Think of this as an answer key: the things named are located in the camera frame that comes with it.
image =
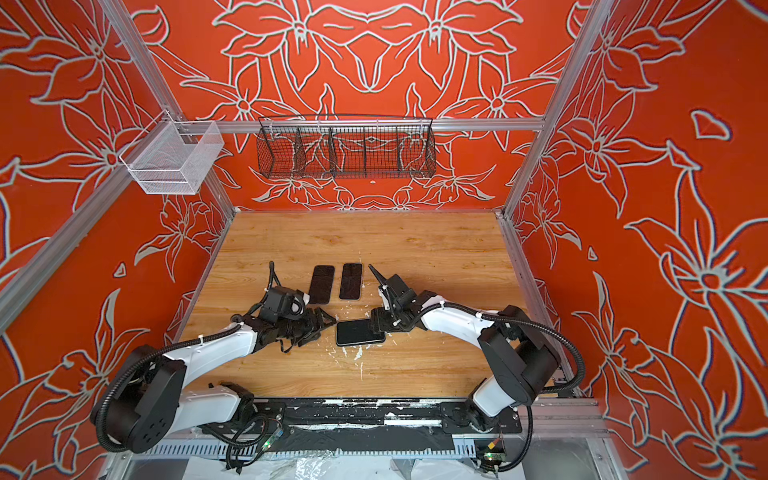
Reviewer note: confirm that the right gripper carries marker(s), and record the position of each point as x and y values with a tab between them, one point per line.
376	320

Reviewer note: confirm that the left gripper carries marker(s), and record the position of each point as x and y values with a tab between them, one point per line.
315	328

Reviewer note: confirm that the black smartphone picked up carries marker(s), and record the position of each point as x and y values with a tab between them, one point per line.
321	284

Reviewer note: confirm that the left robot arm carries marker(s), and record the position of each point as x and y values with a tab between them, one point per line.
149	395

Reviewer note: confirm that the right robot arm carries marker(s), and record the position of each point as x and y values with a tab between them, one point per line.
526	358

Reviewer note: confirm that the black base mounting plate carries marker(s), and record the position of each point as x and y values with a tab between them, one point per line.
442	415

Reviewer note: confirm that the white mesh basket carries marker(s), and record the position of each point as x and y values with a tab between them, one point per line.
173	158

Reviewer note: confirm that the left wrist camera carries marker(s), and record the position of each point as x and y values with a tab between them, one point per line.
294	304

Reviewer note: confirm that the black wire basket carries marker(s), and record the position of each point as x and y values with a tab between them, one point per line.
347	153

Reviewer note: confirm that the aluminium frame rail back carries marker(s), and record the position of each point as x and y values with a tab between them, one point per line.
440	125

